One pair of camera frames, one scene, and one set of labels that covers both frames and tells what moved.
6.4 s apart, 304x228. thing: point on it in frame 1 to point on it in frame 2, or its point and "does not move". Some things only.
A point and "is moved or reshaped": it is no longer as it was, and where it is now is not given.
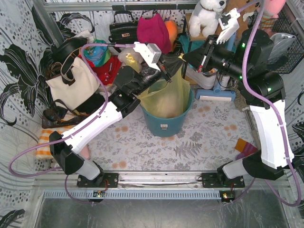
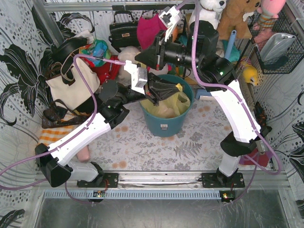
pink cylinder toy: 85,152 does not move
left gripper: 164,71 to 150,90
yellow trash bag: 166,99 is moved or reshaped
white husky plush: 206,17 does not move
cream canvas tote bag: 87,82 does not move
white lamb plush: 128,56 does not move
